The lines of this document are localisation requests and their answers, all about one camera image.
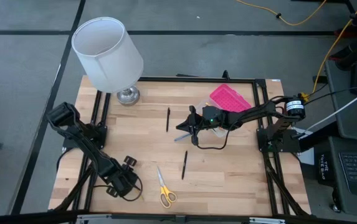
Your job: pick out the blue pen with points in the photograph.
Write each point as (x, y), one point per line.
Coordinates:
(181, 137)

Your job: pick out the black tote bag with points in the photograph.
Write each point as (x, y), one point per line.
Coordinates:
(326, 168)

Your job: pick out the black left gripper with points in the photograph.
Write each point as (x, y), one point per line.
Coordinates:
(122, 182)

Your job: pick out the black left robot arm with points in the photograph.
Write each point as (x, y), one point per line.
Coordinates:
(97, 157)

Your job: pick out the black frame bracket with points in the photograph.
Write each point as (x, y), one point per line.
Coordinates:
(225, 74)

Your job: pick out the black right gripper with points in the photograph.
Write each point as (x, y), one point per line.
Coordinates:
(194, 124)

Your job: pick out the yellow grey scissors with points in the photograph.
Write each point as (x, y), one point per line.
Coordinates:
(162, 185)

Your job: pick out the silver frame bracket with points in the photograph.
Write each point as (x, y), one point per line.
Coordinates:
(94, 219)
(267, 221)

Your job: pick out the black aluminium table frame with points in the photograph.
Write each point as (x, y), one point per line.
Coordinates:
(197, 79)

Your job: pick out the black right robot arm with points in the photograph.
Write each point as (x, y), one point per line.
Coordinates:
(253, 112)

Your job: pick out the black pen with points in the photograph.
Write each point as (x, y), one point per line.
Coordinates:
(184, 165)
(168, 119)

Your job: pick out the clear box with pink lid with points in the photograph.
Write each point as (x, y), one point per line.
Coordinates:
(231, 99)

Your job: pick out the white shade silver table lamp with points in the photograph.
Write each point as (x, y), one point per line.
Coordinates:
(109, 56)

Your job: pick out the black side desk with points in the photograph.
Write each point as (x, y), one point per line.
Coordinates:
(352, 124)

